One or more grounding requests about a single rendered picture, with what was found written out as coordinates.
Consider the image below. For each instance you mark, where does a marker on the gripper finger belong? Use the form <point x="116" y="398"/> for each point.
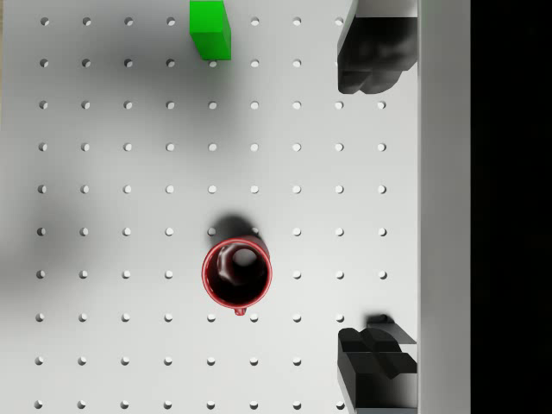
<point x="375" y="362"/>
<point x="375" y="52"/>

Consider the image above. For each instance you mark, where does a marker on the red mug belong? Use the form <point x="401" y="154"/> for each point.
<point x="237" y="280"/>

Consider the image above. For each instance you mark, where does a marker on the green block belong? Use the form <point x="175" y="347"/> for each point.
<point x="209" y="26"/>

